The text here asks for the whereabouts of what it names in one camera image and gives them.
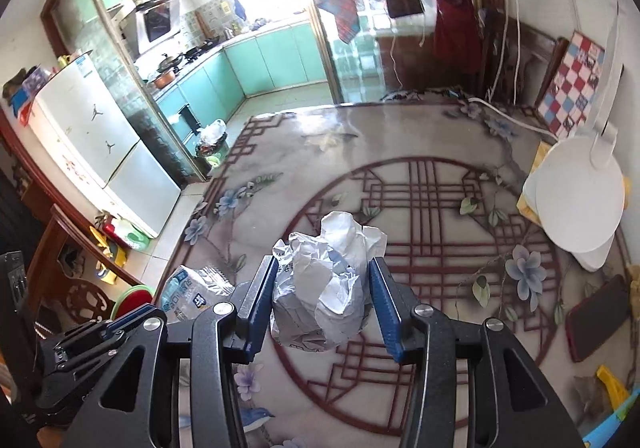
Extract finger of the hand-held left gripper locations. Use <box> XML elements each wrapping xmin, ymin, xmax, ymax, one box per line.
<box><xmin>97</xmin><ymin>304</ymin><xmax>168</xmax><ymax>336</ymax></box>

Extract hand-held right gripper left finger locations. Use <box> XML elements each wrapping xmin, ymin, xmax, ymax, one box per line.
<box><xmin>65</xmin><ymin>255</ymin><xmax>281</xmax><ymax>448</ymax></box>

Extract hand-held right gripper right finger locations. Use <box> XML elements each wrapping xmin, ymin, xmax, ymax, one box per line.
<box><xmin>369</xmin><ymin>257</ymin><xmax>584</xmax><ymax>448</ymax></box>

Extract red bucket with green rim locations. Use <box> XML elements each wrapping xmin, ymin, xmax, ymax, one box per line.
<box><xmin>112</xmin><ymin>284</ymin><xmax>157</xmax><ymax>325</ymax></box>

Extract blue white plastic wrapper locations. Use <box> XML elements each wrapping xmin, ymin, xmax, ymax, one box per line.
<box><xmin>160</xmin><ymin>265</ymin><xmax>237</xmax><ymax>325</ymax></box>

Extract white paper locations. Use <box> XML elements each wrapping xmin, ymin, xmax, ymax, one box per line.
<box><xmin>270</xmin><ymin>211</ymin><xmax>389</xmax><ymax>350</ymax></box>

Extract carved wooden chair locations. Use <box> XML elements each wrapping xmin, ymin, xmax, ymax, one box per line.
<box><xmin>25</xmin><ymin>205</ymin><xmax>162</xmax><ymax>330</ymax></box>

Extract green plastic bottle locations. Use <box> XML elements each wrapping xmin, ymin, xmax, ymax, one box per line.
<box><xmin>117</xmin><ymin>218</ymin><xmax>152</xmax><ymax>252</ymax></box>

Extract green kitchen bin with bag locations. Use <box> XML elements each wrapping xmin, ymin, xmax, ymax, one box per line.
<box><xmin>195</xmin><ymin>118</ymin><xmax>232</xmax><ymax>170</ymax></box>

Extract printed floral tablecloth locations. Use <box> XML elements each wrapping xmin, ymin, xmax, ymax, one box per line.
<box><xmin>160</xmin><ymin>93</ymin><xmax>640</xmax><ymax>448</ymax></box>

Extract yellow envelope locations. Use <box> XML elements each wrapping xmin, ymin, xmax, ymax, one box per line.
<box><xmin>517</xmin><ymin>141</ymin><xmax>552</xmax><ymax>225</ymax></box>

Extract white refrigerator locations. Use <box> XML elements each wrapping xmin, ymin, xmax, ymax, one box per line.
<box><xmin>27</xmin><ymin>53</ymin><xmax>184</xmax><ymax>240</ymax></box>

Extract dark smartphone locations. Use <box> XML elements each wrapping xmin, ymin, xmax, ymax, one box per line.
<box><xmin>565</xmin><ymin>273</ymin><xmax>632</xmax><ymax>364</ymax></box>

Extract white desk lamp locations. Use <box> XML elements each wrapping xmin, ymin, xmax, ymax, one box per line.
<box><xmin>522</xmin><ymin>0</ymin><xmax>629</xmax><ymax>274</ymax></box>

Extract yellow toy piece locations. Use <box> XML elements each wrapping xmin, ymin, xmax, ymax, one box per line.
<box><xmin>595</xmin><ymin>365</ymin><xmax>632</xmax><ymax>412</ymax></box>

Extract orange cooking pot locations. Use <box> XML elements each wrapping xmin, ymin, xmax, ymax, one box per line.
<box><xmin>150</xmin><ymin>70</ymin><xmax>179</xmax><ymax>90</ymax></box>

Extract teal kitchen cabinets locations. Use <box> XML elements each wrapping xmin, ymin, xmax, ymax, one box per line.
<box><xmin>155</xmin><ymin>21</ymin><xmax>332</xmax><ymax>130</ymax></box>

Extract blue toy tray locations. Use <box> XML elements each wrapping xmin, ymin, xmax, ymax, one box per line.
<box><xmin>607</xmin><ymin>398</ymin><xmax>640</xmax><ymax>435</ymax></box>

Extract red blue checkered board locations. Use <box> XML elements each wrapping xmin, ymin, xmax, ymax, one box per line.
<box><xmin>535</xmin><ymin>31</ymin><xmax>607</xmax><ymax>140</ymax></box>

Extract red garment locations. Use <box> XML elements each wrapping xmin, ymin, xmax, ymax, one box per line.
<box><xmin>431</xmin><ymin>0</ymin><xmax>484</xmax><ymax>75</ymax></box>

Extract range hood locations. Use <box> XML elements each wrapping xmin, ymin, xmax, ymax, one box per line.
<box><xmin>117</xmin><ymin>0</ymin><xmax>184</xmax><ymax>60</ymax></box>

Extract white cable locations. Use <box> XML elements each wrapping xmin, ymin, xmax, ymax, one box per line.
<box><xmin>469</xmin><ymin>0</ymin><xmax>559</xmax><ymax>142</ymax></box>

